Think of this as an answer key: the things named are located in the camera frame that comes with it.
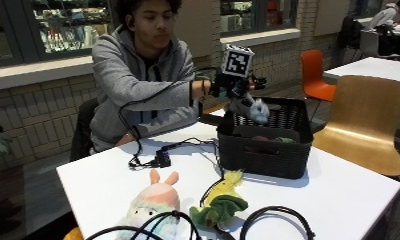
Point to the grey soft toy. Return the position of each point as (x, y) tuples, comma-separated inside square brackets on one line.
[(252, 108)]

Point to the white marker cube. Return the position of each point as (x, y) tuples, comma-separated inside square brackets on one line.
[(236, 61)]

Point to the dark red soft toy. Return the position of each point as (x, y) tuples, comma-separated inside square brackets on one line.
[(260, 138)]

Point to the orange plastic chair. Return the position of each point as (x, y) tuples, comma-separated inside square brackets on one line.
[(314, 80)]

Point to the black plastic basket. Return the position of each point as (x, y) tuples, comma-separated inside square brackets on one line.
[(264, 156)]

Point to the small dark-framed window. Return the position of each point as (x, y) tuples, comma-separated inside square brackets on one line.
[(257, 15)]

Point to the the person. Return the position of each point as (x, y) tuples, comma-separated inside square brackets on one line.
[(133, 80)]

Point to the light wooden chair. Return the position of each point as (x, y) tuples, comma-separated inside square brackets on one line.
[(364, 123)]

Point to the black backpack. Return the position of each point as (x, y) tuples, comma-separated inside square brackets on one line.
[(349, 31)]

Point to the white table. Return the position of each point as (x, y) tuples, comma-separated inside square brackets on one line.
[(377, 68)]

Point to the yellow and green soft toy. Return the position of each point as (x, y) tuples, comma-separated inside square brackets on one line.
[(220, 205)]

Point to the black chair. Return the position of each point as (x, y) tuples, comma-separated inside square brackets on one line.
[(81, 130)]

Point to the pink bunny soft toy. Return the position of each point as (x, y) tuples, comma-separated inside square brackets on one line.
[(153, 200)]

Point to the large dark-framed window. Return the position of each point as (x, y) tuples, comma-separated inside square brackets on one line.
[(67, 26)]

